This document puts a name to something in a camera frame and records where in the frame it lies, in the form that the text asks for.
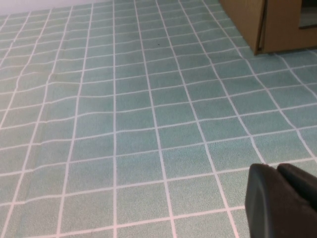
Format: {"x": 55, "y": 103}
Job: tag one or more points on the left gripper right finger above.
{"x": 299, "y": 181}

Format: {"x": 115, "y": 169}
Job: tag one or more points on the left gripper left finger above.
{"x": 270, "y": 210}

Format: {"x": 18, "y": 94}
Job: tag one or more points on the cardboard shoe box window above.
{"x": 280, "y": 24}

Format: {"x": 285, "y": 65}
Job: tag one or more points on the green white-checked tablecloth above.
{"x": 123, "y": 124}

